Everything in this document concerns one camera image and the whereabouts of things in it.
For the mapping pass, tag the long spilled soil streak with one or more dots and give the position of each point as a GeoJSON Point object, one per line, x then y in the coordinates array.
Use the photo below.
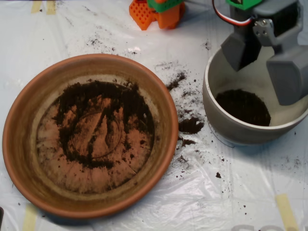
{"type": "Point", "coordinates": [176, 80]}

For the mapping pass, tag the dark soil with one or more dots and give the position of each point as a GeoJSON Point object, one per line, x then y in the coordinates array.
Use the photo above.
{"type": "Point", "coordinates": [79, 91]}
{"type": "Point", "coordinates": [243, 108]}

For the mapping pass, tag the terracotta saucer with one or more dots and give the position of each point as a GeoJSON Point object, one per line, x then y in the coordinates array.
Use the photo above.
{"type": "Point", "coordinates": [24, 154]}

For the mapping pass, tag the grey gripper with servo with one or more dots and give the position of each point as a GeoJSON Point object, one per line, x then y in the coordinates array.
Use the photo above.
{"type": "Point", "coordinates": [243, 31]}

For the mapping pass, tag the white ceramic pot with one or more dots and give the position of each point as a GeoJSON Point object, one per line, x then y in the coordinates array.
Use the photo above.
{"type": "Point", "coordinates": [240, 134]}

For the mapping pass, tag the black object at edge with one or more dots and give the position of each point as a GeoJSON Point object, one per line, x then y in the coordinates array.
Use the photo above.
{"type": "Point", "coordinates": [1, 216]}

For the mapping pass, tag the small spilled soil patch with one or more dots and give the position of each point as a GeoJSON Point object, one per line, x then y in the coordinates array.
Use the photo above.
{"type": "Point", "coordinates": [186, 142]}

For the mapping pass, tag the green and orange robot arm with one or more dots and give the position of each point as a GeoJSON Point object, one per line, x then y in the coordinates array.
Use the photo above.
{"type": "Point", "coordinates": [168, 18]}

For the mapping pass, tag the large spilled soil pile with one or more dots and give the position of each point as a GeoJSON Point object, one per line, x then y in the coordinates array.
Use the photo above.
{"type": "Point", "coordinates": [190, 125]}

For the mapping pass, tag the clear plastic sheet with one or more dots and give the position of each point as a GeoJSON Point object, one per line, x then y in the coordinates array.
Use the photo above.
{"type": "Point", "coordinates": [216, 204]}

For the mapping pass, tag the beige masking tape strip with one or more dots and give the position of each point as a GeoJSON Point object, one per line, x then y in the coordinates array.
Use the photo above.
{"type": "Point", "coordinates": [51, 7]}
{"type": "Point", "coordinates": [30, 219]}
{"type": "Point", "coordinates": [36, 7]}
{"type": "Point", "coordinates": [286, 211]}

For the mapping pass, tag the tiny soil clump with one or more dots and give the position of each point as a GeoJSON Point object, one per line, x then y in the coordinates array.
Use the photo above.
{"type": "Point", "coordinates": [218, 175]}

